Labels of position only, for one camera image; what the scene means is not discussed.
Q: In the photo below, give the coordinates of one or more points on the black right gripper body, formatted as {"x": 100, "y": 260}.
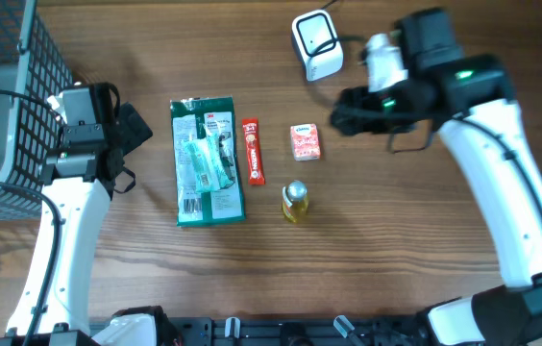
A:
{"x": 391, "y": 111}

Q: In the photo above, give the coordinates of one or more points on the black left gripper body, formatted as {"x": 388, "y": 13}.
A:
{"x": 126, "y": 133}

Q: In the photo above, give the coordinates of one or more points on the red tissue pack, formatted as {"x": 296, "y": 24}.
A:
{"x": 305, "y": 142}

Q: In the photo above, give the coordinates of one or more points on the red Nescafe stick sachet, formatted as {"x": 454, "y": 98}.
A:
{"x": 251, "y": 134}

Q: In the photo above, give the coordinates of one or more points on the yellow oil bottle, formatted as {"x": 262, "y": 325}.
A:
{"x": 295, "y": 201}

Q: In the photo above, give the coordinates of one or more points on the green lid white jar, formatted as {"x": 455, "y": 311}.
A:
{"x": 384, "y": 63}

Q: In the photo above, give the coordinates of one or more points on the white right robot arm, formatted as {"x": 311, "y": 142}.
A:
{"x": 489, "y": 146}

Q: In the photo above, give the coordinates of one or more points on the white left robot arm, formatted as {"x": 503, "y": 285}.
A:
{"x": 78, "y": 182}

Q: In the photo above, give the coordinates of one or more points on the white barcode scanner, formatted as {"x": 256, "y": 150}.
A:
{"x": 315, "y": 42}

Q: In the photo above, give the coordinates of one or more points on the green 3M sponge package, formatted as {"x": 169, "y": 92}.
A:
{"x": 209, "y": 190}

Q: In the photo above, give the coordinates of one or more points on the black wire basket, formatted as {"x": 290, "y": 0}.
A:
{"x": 31, "y": 70}

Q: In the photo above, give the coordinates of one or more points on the black mounting rail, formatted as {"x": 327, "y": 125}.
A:
{"x": 151, "y": 326}

